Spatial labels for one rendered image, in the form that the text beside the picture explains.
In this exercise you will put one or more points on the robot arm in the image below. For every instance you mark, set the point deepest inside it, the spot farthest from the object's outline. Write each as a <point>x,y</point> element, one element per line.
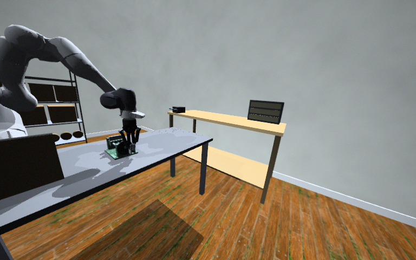
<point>17,47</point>

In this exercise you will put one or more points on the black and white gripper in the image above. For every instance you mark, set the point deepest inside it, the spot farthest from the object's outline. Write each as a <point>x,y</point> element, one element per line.
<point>130,131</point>

